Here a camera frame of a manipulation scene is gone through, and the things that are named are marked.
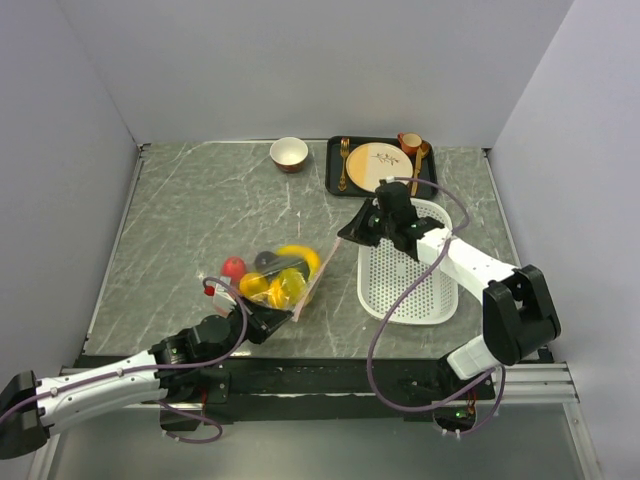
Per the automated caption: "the small orange cup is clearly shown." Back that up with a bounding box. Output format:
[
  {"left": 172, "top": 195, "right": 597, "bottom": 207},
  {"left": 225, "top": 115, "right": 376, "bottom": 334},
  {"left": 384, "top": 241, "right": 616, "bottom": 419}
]
[{"left": 397, "top": 132, "right": 423, "bottom": 156}]

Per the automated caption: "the aluminium mounting rail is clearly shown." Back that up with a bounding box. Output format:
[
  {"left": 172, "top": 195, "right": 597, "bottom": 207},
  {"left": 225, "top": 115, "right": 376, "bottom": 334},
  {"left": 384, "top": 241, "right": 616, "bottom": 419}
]
[{"left": 48, "top": 362, "right": 581, "bottom": 411}]

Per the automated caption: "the cream and orange plate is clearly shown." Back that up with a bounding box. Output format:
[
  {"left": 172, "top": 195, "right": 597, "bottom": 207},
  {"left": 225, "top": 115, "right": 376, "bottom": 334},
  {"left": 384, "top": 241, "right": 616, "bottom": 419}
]
[{"left": 346, "top": 142, "right": 413, "bottom": 193}]

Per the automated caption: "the white and brown bowl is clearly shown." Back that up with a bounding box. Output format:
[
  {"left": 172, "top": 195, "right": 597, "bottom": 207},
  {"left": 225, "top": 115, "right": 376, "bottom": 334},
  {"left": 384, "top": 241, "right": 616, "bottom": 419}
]
[{"left": 269, "top": 137, "right": 309, "bottom": 173}]

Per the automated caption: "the white perforated plastic basket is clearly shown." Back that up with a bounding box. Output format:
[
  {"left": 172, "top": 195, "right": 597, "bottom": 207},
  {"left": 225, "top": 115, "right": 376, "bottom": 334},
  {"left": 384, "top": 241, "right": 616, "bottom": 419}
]
[{"left": 357, "top": 197, "right": 460, "bottom": 326}]

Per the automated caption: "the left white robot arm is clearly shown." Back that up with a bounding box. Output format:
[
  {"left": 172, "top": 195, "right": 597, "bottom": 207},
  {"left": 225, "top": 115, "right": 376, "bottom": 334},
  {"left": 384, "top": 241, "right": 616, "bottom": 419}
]
[{"left": 1, "top": 304, "right": 293, "bottom": 460}]

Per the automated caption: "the dark brown round fruit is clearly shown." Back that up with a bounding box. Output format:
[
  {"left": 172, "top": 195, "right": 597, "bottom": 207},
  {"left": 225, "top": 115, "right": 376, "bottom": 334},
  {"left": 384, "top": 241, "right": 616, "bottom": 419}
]
[{"left": 254, "top": 251, "right": 277, "bottom": 270}]

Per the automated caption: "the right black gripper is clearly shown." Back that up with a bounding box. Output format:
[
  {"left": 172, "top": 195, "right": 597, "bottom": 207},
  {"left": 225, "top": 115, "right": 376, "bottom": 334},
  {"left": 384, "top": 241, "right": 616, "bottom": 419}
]
[{"left": 340, "top": 197, "right": 396, "bottom": 247}]

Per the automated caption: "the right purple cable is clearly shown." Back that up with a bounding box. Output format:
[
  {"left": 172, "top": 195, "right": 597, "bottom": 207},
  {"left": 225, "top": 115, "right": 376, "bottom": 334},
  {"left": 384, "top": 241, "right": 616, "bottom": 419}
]
[{"left": 367, "top": 177, "right": 505, "bottom": 437}]

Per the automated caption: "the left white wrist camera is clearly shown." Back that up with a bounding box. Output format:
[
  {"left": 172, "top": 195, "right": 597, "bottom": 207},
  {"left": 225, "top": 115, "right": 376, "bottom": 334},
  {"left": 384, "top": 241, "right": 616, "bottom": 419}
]
[{"left": 202, "top": 279, "right": 237, "bottom": 317}]

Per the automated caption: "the round yellow orange fruit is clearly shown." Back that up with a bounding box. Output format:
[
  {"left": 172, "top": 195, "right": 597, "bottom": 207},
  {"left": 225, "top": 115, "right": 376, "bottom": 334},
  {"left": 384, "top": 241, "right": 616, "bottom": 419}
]
[{"left": 238, "top": 272, "right": 269, "bottom": 298}]

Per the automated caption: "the gold fork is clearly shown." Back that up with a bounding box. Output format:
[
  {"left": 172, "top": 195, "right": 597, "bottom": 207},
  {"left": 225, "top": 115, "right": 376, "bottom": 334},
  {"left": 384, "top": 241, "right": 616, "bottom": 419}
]
[{"left": 338, "top": 137, "right": 350, "bottom": 192}]

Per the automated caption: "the yellow banana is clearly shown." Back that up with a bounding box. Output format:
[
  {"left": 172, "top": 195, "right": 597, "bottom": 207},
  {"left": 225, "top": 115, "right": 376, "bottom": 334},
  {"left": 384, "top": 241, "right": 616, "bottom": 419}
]
[{"left": 276, "top": 245, "right": 322, "bottom": 281}]

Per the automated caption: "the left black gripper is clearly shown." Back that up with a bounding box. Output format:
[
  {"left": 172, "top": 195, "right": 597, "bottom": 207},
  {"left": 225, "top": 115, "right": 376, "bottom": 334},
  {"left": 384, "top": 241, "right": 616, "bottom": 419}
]
[{"left": 204, "top": 294, "right": 293, "bottom": 367}]

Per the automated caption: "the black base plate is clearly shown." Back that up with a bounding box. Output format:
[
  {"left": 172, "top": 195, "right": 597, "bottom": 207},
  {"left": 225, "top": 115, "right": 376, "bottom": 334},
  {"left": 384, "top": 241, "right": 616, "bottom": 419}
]
[{"left": 74, "top": 353, "right": 506, "bottom": 431}]

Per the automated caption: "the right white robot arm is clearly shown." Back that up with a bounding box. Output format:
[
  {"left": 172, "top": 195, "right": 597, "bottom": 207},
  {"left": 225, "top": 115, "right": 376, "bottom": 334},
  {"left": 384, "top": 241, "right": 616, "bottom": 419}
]
[{"left": 338, "top": 177, "right": 561, "bottom": 398}]

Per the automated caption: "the green avocado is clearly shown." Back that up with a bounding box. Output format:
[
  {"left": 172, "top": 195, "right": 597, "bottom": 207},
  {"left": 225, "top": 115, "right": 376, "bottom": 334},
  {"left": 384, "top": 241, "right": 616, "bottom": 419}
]
[{"left": 258, "top": 255, "right": 310, "bottom": 279}]

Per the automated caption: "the gold spoon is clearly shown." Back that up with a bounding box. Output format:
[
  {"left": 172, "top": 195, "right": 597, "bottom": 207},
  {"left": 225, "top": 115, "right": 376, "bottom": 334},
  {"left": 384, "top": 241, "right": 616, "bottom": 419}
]
[{"left": 410, "top": 141, "right": 430, "bottom": 196}]

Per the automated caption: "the clear zip top bag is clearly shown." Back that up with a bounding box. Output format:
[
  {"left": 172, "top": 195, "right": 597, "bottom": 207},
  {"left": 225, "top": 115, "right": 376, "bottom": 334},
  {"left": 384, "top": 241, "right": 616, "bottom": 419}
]
[{"left": 219, "top": 239, "right": 341, "bottom": 322}]

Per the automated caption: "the yellow star fruit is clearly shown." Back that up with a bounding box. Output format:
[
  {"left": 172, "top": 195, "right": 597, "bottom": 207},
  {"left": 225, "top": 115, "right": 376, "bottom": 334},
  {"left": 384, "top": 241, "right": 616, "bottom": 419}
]
[{"left": 267, "top": 268, "right": 307, "bottom": 310}]

